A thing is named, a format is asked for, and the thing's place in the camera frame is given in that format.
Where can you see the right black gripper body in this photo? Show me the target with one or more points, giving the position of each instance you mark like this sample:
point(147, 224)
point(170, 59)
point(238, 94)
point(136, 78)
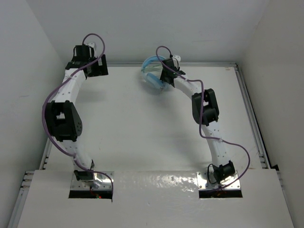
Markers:
point(178, 69)

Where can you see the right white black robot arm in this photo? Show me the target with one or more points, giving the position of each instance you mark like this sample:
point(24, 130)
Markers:
point(205, 112)

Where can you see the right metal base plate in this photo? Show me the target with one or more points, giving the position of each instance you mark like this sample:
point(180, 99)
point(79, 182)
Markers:
point(229, 183)

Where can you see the metal base plate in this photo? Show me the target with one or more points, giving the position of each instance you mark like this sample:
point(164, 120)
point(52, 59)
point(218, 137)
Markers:
point(96, 182)
point(229, 183)

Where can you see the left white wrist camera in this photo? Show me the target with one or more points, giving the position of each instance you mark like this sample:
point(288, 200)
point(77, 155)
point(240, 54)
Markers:
point(92, 45)

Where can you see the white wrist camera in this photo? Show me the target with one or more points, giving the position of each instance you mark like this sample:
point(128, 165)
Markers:
point(178, 58)
point(92, 45)

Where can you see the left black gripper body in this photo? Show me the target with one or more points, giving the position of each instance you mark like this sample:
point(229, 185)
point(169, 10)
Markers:
point(96, 70)

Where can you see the light blue headphones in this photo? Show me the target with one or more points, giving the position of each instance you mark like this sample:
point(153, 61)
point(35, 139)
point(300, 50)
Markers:
point(151, 70)

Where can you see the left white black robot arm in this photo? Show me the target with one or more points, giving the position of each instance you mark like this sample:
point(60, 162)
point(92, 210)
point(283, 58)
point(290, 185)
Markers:
point(62, 119)

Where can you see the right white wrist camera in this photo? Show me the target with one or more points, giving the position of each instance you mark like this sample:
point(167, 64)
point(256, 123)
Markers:
point(178, 58)

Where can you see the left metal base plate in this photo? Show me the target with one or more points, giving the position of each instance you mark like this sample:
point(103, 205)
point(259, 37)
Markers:
point(96, 182)

